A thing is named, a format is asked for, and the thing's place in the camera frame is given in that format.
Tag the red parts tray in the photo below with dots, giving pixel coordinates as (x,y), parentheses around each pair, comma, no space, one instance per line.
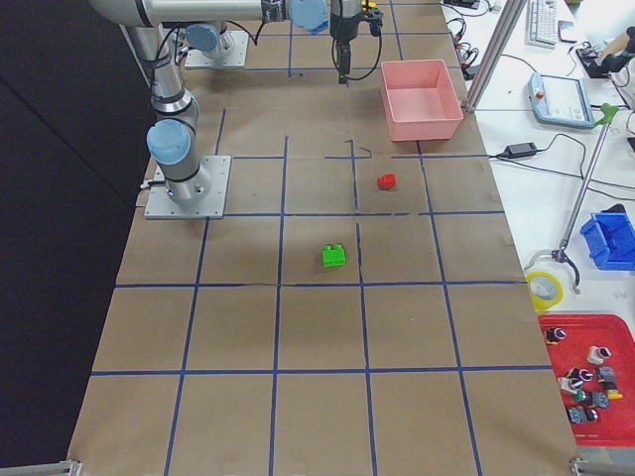
(592,356)

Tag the red toy block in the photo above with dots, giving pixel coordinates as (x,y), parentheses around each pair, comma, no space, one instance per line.
(387,182)

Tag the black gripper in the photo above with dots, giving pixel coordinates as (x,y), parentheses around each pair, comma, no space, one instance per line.
(342,26)

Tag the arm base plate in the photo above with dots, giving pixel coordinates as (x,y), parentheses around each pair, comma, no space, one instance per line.
(203,196)
(234,60)

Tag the reacher grabber tool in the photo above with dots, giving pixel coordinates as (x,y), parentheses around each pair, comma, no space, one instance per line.
(559,254)

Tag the green toy block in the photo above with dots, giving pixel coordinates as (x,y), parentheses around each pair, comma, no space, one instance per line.
(333,255)

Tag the black power adapter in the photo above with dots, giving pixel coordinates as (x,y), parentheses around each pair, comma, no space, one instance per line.
(520,151)

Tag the white keyboard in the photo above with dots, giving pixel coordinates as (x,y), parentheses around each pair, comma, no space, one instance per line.
(541,24)

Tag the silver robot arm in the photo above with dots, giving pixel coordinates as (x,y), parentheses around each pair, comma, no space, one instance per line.
(171,141)
(212,39)

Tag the blue storage bin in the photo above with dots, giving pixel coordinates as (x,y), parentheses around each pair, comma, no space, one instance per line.
(610,240)

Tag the aluminium frame post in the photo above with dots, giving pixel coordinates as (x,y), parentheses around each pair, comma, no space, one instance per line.
(501,34)

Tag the robot teach pendant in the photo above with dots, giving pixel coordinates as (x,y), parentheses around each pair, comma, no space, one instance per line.
(561,101)

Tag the yellow tape roll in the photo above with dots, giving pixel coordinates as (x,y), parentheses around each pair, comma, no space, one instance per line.
(545,289)

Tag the pink plastic box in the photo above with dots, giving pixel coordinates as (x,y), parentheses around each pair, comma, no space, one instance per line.
(419,100)

